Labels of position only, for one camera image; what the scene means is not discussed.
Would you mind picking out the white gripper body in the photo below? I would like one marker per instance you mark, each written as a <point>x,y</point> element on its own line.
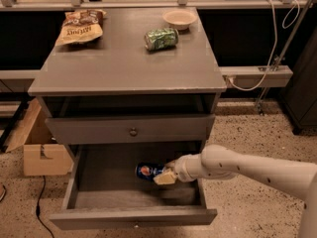
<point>181,169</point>

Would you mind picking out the blue pepsi can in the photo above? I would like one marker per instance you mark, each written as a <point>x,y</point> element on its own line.
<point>148,171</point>

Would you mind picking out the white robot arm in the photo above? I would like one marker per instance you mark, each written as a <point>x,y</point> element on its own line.
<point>298,179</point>

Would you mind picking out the open grey lower drawer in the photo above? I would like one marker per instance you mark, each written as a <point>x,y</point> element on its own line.
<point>104,191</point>

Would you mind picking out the closed grey upper drawer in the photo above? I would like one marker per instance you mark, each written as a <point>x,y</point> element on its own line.
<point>132,129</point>

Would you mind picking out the grey drawer cabinet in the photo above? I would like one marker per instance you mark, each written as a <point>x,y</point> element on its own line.
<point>118,77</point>

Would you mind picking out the green soda can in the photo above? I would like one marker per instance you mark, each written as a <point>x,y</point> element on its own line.
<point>160,39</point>

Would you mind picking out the cardboard box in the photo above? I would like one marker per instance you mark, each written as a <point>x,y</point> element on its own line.
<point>42,156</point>

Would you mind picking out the white bowl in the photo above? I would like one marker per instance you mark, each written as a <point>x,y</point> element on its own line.
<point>179,19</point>

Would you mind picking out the brown chip bag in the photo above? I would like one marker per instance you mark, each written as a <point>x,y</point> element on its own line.
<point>81,26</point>

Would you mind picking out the grey counter rail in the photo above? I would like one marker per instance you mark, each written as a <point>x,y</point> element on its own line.
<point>251,77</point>

